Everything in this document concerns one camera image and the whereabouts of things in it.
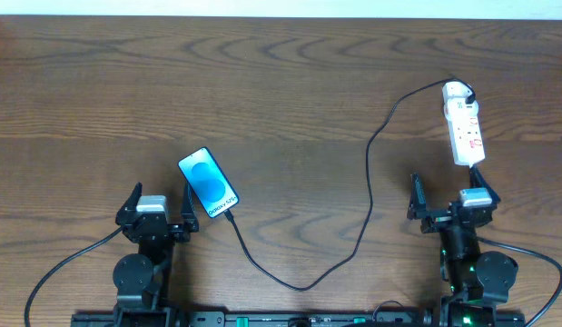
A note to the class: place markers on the blue Galaxy smartphone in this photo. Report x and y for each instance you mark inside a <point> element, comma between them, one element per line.
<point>208,181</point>

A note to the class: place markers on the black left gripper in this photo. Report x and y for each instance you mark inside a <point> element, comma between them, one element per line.
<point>154,230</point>

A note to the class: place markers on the white power strip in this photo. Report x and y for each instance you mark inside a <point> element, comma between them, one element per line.
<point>464,131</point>

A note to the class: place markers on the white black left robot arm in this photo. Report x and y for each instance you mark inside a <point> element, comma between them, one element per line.
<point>142,278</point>

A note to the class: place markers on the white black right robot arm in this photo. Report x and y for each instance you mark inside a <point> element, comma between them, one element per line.
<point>479,282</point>

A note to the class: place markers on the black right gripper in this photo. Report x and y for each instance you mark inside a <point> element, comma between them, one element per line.
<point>452,219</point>

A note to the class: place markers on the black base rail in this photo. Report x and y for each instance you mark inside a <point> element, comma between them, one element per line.
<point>391,317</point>

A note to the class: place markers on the white USB charger adapter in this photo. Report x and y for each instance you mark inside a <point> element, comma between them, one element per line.
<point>458,89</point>

